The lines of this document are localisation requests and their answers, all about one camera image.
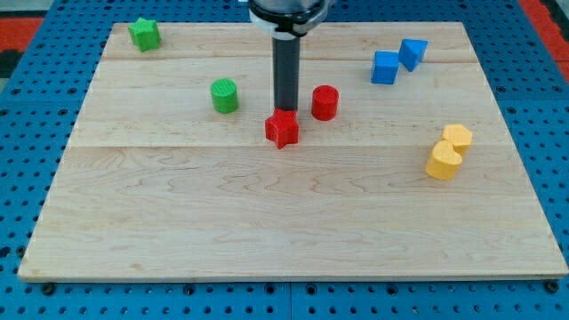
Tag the wooden board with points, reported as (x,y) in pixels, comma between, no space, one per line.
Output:
(155,185)

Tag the red star block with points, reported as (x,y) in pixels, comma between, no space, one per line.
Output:
(282,127)

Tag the red cylinder block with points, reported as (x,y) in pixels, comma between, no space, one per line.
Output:
(325,99)

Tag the green cylinder block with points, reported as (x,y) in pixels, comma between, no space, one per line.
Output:
(224,95)

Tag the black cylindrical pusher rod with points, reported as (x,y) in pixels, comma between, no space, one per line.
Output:
(286,66)

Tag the blue cube block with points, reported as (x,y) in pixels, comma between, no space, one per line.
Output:
(384,68)

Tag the yellow heart block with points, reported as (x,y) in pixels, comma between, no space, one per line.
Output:
(443,162)

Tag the blue triangle block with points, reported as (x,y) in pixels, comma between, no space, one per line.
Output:
(411,53)

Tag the yellow hexagon block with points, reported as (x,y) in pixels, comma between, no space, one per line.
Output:
(459,136)

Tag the green star block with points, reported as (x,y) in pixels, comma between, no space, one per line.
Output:
(145,34)

